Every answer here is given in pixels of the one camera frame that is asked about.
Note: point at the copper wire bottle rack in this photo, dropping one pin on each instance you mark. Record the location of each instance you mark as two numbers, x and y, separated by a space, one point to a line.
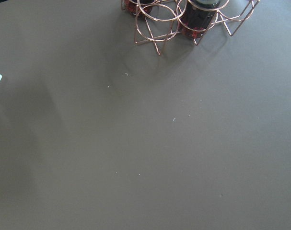
163 23

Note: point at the tea bottle lower right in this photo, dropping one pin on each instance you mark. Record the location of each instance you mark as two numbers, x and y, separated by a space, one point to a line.
131 5

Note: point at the tea bottle lower left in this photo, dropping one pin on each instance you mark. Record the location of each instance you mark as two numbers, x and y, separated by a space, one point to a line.
195 19

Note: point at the tea bottle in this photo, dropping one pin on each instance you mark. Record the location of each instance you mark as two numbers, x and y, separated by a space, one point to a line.
131 5
195 19

